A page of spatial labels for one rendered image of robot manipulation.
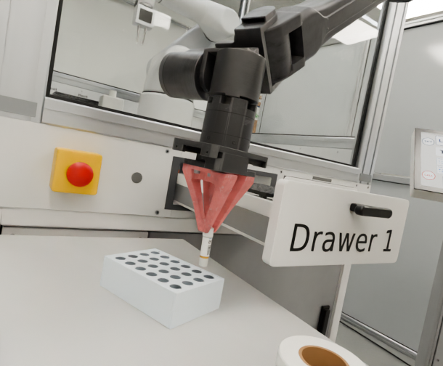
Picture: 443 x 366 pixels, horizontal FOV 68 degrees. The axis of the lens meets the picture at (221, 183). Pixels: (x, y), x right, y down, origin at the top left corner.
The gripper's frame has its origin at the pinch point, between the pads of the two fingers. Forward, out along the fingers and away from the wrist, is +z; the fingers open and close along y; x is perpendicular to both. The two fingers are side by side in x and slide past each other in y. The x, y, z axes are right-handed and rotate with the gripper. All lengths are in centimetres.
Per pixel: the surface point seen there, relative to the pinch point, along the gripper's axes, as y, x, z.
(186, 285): 3.3, 1.5, 6.3
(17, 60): 10.5, -36.2, -16.6
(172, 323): 5.5, 2.6, 9.4
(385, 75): -78, -8, -43
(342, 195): -17.2, 8.6, -6.2
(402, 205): -32.3, 13.5, -6.3
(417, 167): -104, 3, -19
